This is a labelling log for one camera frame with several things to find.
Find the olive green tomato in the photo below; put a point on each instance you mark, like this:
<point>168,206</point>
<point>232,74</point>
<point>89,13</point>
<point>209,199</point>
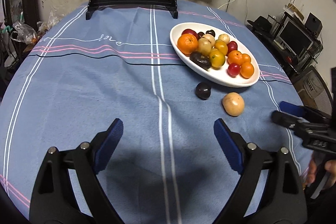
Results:
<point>217,59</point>

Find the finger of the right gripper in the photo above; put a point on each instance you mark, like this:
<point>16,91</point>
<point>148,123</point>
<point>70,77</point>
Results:
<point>286,120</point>
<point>294,110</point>

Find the beige round fruit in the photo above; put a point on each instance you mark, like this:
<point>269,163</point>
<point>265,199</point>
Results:
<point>233,104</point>

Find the black speaker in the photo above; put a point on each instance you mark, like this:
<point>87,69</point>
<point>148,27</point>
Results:
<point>313,25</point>

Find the blue striped tablecloth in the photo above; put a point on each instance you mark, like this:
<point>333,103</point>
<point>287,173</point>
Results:
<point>168,166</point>

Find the small red tomato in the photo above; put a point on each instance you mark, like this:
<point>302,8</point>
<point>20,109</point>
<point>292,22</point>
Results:
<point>233,70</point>

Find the white oval plate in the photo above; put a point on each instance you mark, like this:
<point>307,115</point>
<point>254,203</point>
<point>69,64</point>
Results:
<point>219,76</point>

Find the small dark plum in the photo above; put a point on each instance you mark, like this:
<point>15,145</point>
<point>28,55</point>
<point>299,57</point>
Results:
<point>203,90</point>

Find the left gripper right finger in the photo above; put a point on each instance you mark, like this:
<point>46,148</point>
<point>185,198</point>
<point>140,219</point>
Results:
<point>282,200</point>

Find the small red apple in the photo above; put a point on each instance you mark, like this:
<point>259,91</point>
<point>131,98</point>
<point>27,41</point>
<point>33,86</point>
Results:
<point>232,46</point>

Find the black mesh chair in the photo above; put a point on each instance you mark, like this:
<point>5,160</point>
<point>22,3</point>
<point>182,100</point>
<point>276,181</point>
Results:
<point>313,90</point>

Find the large ribbed orange mandarin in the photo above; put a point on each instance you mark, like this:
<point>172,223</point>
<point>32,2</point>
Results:
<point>187,43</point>

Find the small orange mandarin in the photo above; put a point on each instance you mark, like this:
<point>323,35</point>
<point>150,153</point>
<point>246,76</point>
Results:
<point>235,57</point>

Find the smooth orange fruit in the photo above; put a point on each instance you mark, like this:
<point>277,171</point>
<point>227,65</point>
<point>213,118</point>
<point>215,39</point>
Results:
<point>246,58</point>

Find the black desk rack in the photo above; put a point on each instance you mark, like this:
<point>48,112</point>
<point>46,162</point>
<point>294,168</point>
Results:
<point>267,29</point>

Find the striped beige pepino melon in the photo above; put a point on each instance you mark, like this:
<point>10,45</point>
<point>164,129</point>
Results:
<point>210,38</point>

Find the orange persimmon fruit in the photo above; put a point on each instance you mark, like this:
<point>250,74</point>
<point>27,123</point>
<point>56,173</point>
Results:
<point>247,70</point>

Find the pale yellow round fruit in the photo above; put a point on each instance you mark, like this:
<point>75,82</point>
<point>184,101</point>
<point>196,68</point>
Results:
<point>225,38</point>

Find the computer monitor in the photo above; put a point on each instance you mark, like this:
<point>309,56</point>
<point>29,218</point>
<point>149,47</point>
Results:
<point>294,38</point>

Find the dark purple plum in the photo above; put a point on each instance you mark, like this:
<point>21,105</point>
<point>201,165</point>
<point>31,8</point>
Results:
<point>211,32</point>

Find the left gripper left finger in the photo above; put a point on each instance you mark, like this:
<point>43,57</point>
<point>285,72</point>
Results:
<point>53,199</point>

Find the beige potato fruit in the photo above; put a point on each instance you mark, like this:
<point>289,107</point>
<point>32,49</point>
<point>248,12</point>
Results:
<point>204,46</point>

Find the yellow-orange tomato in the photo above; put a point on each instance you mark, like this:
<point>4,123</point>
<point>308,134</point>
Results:
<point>221,46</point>

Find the large dark red apple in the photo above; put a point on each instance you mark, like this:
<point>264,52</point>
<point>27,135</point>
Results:
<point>191,32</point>

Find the clear plastic bag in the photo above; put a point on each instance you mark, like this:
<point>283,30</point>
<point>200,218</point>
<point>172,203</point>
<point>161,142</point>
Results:
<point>23,33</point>

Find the dark brown mangosteen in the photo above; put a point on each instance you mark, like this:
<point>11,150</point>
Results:
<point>200,60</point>

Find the dark chestnut on plate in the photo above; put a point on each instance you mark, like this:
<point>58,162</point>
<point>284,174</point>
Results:
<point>200,34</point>

